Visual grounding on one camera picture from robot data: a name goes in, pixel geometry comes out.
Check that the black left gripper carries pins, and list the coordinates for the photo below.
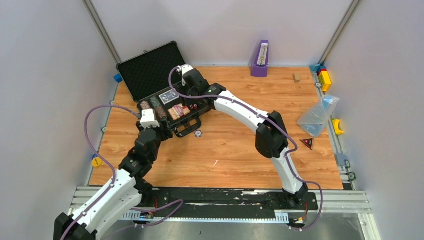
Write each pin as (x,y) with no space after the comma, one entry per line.
(162,129)

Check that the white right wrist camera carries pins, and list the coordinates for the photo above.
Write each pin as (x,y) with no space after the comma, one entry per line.
(183,69)

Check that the yellow curved toy piece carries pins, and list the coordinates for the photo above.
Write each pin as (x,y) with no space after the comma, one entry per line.
(336,126)

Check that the purple metronome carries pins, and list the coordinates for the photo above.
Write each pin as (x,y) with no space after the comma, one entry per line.
(260,62)

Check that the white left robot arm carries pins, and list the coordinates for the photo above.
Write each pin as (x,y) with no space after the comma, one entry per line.
(126,189)

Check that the black poker set case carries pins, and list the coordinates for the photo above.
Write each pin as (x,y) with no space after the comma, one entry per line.
(147,75)

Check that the small wooden block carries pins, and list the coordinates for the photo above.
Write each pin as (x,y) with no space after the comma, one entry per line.
(296,77)

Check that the yellow big blind button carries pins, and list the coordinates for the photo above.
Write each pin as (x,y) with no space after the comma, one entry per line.
(96,162)

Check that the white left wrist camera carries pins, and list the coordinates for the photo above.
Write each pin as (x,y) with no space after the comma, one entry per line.
(149,119)

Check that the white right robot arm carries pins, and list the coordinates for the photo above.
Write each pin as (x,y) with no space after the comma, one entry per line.
(271,138)

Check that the blue playing card deck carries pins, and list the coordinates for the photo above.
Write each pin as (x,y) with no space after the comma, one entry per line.
(168,96)

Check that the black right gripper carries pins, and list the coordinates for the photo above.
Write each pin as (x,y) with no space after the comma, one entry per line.
(184,86)

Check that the yellow toy block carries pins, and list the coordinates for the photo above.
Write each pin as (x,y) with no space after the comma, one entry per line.
(325,80)

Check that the clear bubble wrap bag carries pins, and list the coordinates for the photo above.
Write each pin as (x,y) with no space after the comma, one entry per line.
(314,120)

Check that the red black triangle sign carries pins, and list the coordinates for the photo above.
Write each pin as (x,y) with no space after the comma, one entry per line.
(308,142)

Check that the brown purple chip stack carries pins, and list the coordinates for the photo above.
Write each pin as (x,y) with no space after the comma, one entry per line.
(158,107)

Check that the clear round dealer button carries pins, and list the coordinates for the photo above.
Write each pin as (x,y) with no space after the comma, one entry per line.
(181,110)

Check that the red playing card box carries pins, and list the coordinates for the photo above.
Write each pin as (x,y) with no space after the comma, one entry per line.
(173,115)

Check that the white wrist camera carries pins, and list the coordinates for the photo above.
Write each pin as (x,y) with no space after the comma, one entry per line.
(149,119)
(183,69)

